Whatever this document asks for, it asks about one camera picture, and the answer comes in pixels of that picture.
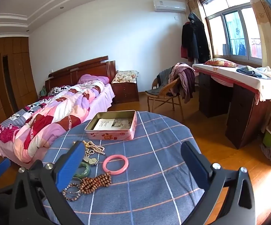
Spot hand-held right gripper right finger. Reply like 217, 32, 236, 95
181, 141, 256, 225

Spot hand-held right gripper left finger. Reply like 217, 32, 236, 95
8, 141, 87, 225

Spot green jade bangle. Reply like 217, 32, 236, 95
73, 162, 90, 177

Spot silver wristwatch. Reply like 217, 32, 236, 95
83, 153, 99, 166

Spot brown wooden bead bracelet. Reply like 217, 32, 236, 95
80, 172, 112, 192

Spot dark metallic bead bracelet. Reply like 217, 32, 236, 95
62, 181, 82, 201

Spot pearl bead necklace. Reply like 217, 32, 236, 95
73, 141, 106, 156

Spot pink bangle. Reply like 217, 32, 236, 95
102, 155, 128, 175

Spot pink metal tin box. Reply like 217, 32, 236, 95
84, 110, 138, 141

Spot blue plaid tablecloth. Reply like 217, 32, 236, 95
42, 111, 205, 225

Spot pink patchwork quilt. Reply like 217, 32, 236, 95
0, 80, 105, 163

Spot printed paper leaflet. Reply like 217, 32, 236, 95
93, 118, 132, 131

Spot dark wooden desk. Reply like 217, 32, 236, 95
193, 63, 271, 149

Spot black white patterned blanket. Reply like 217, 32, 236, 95
24, 87, 66, 113

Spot wicker chair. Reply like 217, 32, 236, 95
146, 76, 185, 122

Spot green bin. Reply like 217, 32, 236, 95
262, 125, 271, 148

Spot pink purple garment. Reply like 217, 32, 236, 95
168, 62, 196, 104

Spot wooden nightstand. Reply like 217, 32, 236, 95
111, 82, 140, 105

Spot purple pillow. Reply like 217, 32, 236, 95
78, 74, 110, 85

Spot wooden wardrobe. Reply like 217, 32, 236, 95
0, 36, 39, 122

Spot grey garment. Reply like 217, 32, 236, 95
145, 69, 173, 96

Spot wooden bed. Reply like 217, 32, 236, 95
0, 56, 116, 163

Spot white red desk cover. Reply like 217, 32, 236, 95
193, 63, 271, 102

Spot floral cushion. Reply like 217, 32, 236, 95
111, 70, 139, 84

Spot floral pillow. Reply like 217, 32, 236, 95
204, 58, 239, 68

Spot blue jeans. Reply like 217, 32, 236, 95
237, 68, 264, 78

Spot white garment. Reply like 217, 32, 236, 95
255, 66, 271, 79

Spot black hanging coat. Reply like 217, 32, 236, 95
181, 12, 211, 64

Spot window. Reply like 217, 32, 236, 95
201, 0, 269, 64

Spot beige patterned curtain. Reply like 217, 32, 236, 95
243, 0, 271, 75
184, 0, 212, 59

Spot white air conditioner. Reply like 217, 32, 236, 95
153, 0, 187, 12

